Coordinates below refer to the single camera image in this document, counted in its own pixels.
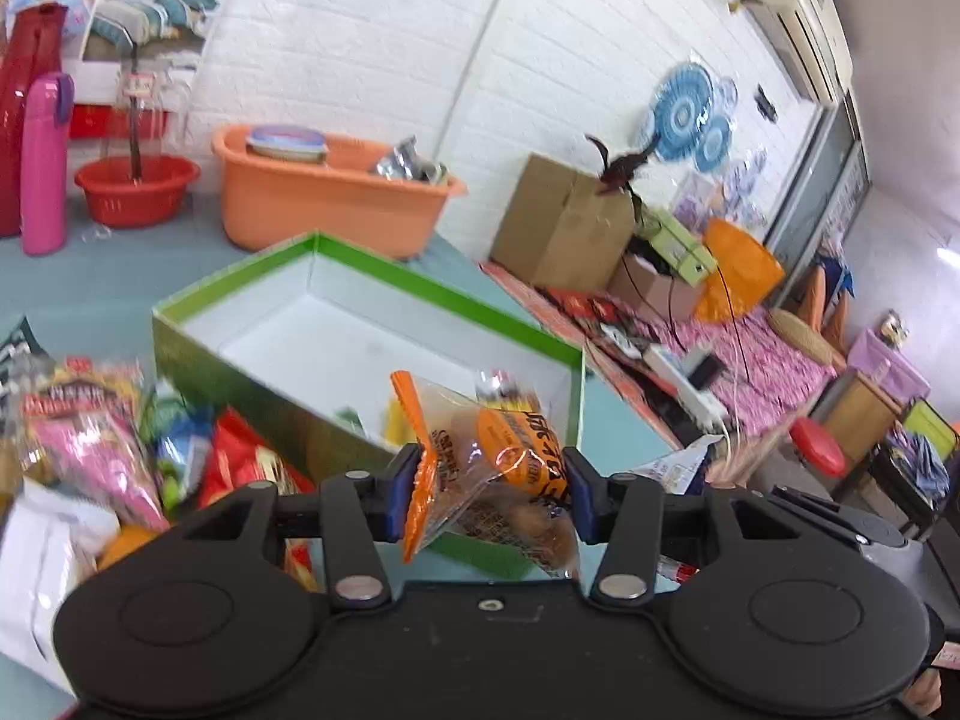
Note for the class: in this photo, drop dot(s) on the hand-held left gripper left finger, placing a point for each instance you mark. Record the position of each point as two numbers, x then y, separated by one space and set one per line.
401 495

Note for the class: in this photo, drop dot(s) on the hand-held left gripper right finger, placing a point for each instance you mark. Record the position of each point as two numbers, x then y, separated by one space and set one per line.
581 502

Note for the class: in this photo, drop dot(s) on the clear orange snack packet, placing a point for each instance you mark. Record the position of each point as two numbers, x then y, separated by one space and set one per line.
495 457

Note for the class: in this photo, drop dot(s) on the green cardboard box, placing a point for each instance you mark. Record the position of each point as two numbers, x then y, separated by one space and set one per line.
300 315

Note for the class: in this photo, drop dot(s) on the pink snack packet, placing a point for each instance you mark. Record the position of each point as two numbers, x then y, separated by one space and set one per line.
97 457

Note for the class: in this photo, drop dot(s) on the red round stool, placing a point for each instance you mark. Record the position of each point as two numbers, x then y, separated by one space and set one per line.
821 446

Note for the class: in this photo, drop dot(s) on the white paper receipt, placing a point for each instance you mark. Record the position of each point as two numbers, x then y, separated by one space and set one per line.
671 469

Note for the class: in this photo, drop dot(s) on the wooden cabinet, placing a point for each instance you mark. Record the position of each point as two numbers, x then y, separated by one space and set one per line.
859 412

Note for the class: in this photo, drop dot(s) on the pink patterned cloth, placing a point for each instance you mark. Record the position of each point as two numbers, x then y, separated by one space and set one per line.
765 375

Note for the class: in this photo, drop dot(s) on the white power strip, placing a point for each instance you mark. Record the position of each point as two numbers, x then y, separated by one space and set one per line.
675 371

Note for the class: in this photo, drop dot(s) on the purple storage box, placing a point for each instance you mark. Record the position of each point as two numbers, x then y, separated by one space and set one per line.
889 364

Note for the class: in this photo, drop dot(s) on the woven straw cushion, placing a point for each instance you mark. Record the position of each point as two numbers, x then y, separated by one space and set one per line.
799 334

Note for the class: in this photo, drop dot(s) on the small brown cardboard box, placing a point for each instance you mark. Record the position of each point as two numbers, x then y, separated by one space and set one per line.
649 285

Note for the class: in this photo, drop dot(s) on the blue green snack packet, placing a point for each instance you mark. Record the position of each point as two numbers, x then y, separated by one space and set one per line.
176 442

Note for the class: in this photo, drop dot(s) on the orange plastic bag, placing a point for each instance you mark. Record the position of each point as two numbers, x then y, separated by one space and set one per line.
742 262

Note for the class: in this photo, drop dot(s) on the large brown cardboard box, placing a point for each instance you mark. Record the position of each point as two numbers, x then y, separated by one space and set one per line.
555 232

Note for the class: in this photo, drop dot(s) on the small green box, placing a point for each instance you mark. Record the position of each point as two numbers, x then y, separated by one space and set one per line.
679 247

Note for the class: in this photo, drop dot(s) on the orange plastic basin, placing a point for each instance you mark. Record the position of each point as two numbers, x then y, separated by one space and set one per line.
322 202

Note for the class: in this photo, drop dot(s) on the silver foil packet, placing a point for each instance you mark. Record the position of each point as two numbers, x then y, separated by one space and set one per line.
405 163

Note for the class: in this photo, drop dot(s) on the dark feathery plant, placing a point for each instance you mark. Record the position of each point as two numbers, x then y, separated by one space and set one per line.
619 169

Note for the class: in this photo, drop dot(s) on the yellow snack packet red label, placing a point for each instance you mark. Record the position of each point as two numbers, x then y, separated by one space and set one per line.
75 390

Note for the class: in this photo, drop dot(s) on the teal tablecloth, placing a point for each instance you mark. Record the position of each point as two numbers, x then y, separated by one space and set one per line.
112 277

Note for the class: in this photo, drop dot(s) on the blue rimmed round lid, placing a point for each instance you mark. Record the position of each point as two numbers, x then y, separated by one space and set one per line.
285 144

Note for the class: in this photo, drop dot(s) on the white plastic bag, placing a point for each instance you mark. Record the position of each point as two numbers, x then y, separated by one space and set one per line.
37 570

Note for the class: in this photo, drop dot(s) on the red plastic basin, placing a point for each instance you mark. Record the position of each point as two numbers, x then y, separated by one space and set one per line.
135 199

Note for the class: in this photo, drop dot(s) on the pink thermos bottle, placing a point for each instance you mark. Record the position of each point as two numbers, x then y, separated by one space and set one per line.
45 165

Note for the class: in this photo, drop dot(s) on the clear glass jar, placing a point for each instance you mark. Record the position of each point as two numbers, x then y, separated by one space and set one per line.
139 86

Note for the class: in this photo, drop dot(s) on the white air conditioner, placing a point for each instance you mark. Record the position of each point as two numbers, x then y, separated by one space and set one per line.
806 7

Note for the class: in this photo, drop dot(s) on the red thermos jug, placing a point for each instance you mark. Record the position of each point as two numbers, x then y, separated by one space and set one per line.
15 90

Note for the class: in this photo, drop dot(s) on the blue paper wall decoration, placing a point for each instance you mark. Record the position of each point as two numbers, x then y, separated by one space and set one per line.
682 112

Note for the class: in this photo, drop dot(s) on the red paper wall sign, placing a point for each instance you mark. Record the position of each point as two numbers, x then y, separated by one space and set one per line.
86 120

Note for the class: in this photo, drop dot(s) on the bedding wall poster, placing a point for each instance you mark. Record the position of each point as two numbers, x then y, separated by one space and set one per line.
150 7

